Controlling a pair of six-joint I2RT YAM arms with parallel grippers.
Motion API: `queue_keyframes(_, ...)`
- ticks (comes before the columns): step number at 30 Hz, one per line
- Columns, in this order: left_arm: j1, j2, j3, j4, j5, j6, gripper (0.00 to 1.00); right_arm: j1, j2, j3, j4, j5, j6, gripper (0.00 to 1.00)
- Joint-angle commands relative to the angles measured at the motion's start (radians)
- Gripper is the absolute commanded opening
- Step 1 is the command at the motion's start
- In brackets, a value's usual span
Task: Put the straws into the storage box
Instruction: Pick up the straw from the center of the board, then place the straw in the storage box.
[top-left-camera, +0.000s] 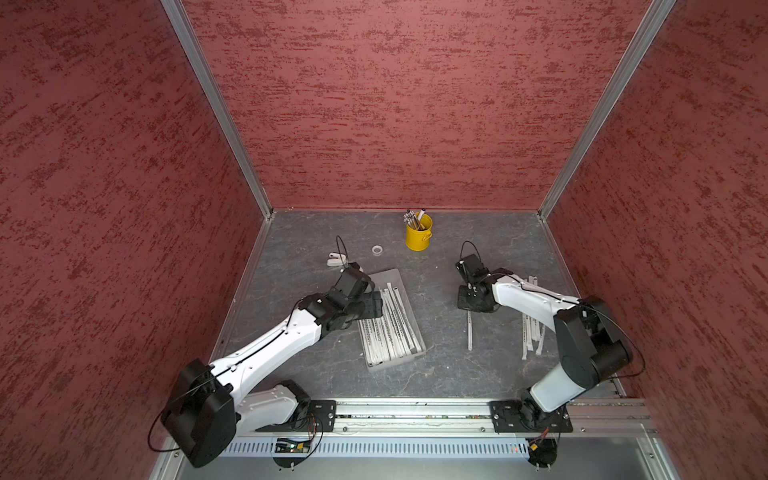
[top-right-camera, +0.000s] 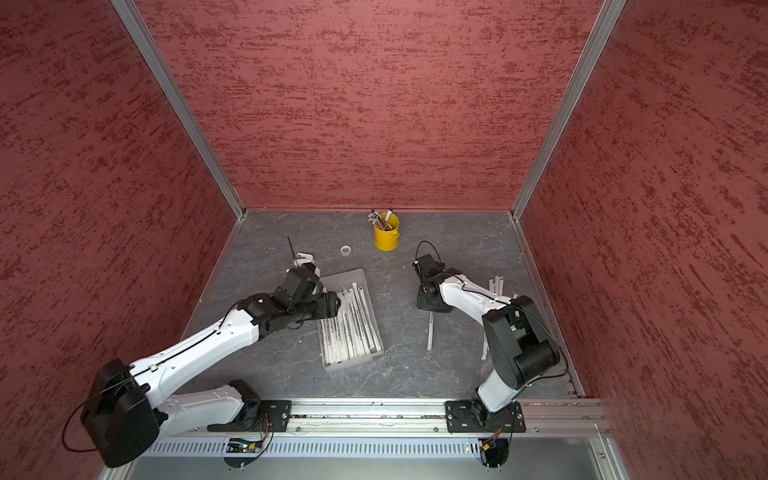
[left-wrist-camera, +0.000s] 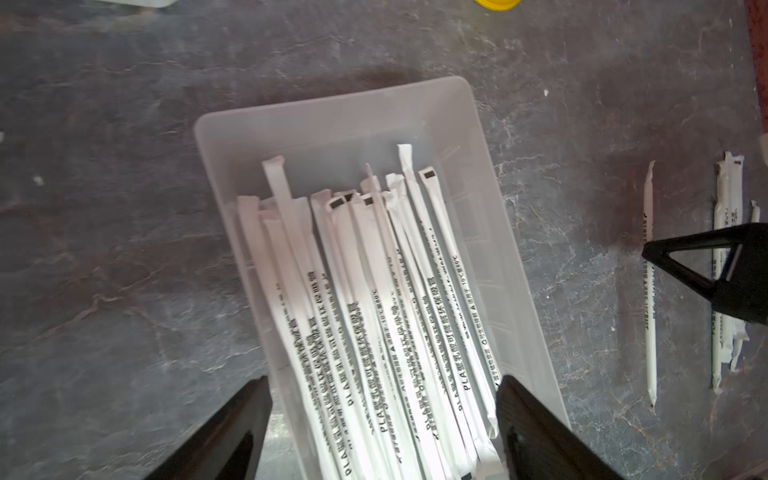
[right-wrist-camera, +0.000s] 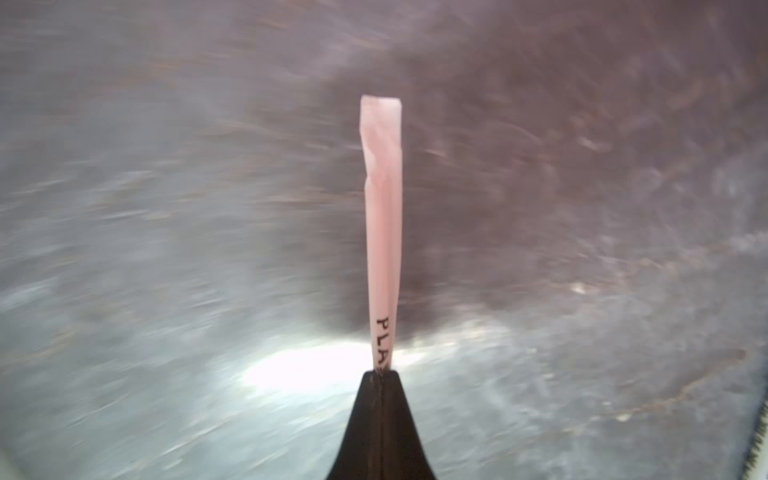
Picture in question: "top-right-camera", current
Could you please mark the translucent plastic storage box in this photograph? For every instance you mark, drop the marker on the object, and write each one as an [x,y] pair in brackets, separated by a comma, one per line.
[339,283]

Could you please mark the white plastic clip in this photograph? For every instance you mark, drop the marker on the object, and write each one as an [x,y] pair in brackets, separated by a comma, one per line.
[302,258]

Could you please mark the yellow metal cup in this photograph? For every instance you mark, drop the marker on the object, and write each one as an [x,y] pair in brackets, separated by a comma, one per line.
[388,240]

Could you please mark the right aluminium corner post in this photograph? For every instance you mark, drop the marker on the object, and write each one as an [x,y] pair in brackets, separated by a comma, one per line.
[605,22]

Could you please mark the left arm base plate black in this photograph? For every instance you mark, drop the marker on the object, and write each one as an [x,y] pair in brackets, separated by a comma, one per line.
[268,416]

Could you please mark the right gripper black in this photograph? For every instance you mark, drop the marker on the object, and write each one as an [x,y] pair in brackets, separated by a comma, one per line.
[421,302]

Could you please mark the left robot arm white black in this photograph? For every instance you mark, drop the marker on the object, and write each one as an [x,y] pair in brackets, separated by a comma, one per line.
[131,406]

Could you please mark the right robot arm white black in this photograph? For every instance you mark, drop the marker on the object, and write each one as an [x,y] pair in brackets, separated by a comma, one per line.
[520,347]

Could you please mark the perforated cable duct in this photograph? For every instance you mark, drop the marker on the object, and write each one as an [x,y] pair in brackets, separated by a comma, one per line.
[322,447]

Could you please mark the pens in yellow cup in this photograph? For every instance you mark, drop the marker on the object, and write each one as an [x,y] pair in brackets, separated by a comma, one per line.
[380,221]

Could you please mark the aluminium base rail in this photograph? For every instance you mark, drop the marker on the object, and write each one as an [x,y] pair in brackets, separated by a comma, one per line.
[393,417]

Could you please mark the left aluminium corner post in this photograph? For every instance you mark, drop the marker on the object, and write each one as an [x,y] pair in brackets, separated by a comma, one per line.
[132,20]

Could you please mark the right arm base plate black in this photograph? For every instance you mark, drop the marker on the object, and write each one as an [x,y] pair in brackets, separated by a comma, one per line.
[471,416]

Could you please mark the wrapped straw on table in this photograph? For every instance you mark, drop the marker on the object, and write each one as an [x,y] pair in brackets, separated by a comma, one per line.
[430,337]

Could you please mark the aluminium corner post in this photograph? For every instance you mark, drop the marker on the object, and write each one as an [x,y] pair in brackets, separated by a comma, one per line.
[605,22]
[132,20]

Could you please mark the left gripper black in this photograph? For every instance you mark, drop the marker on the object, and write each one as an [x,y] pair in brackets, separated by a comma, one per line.
[322,312]

